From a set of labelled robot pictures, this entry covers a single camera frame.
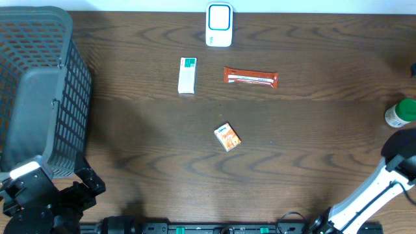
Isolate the orange Kleenex tissue pack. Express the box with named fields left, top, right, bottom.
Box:
left=214, top=122, right=241, bottom=152

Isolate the white Panadol medicine box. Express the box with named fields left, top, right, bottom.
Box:
left=177, top=57, right=197, bottom=94

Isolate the orange snack packet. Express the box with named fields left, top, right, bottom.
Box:
left=224, top=67, right=279, bottom=88

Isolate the green lid jar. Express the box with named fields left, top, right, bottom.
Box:
left=384, top=98, right=416, bottom=128

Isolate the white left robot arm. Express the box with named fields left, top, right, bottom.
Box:
left=1, top=156, right=106, bottom=234

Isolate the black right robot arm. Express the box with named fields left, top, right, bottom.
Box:
left=305, top=128, right=415, bottom=234

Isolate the white barcode scanner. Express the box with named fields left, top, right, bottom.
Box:
left=205, top=3, right=233, bottom=47

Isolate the grey plastic basket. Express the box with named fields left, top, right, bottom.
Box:
left=1, top=6, right=92, bottom=179

